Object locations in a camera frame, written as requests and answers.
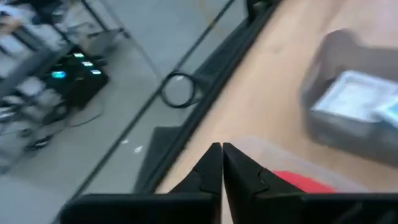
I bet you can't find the clear plastic container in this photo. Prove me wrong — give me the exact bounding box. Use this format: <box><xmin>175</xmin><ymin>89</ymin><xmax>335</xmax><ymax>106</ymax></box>
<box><xmin>229</xmin><ymin>135</ymin><xmax>371</xmax><ymax>194</ymax></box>

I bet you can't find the grey translucent plastic bin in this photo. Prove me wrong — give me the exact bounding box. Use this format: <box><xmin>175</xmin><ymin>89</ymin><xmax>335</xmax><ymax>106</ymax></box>
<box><xmin>300</xmin><ymin>29</ymin><xmax>398</xmax><ymax>167</ymax></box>

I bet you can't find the black metal table frame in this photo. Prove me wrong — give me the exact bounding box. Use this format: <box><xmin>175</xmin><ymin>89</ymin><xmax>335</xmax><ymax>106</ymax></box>
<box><xmin>133</xmin><ymin>0</ymin><xmax>282</xmax><ymax>194</ymax></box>

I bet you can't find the card pack with grey emblem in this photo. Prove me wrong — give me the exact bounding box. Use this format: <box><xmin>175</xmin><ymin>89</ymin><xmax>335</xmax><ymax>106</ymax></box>
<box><xmin>310</xmin><ymin>70</ymin><xmax>398</xmax><ymax>122</ymax></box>

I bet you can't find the black computer with lit LEDs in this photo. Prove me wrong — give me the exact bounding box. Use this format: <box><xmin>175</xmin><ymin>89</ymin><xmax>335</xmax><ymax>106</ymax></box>
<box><xmin>42</xmin><ymin>46</ymin><xmax>110</xmax><ymax>110</ymax></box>

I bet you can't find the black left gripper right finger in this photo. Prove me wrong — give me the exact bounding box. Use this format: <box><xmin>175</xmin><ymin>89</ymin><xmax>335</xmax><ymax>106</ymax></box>
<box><xmin>223</xmin><ymin>142</ymin><xmax>398</xmax><ymax>224</ymax></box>

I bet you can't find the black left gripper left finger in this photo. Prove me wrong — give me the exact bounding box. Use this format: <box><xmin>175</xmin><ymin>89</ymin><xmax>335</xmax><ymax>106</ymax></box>
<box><xmin>60</xmin><ymin>142</ymin><xmax>223</xmax><ymax>224</ymax></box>

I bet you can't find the black cable with coil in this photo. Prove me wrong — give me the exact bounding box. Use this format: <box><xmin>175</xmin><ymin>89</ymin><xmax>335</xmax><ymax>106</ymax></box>
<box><xmin>160</xmin><ymin>71</ymin><xmax>198</xmax><ymax>109</ymax></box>

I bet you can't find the red foam die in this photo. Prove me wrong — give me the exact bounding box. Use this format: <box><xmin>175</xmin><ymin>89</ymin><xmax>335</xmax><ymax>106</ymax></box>
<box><xmin>273</xmin><ymin>170</ymin><xmax>338</xmax><ymax>194</ymax></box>

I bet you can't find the grey wheeled equipment cart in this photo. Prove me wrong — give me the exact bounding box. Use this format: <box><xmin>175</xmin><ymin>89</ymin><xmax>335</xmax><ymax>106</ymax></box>
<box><xmin>0</xmin><ymin>0</ymin><xmax>74</xmax><ymax>175</ymax></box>

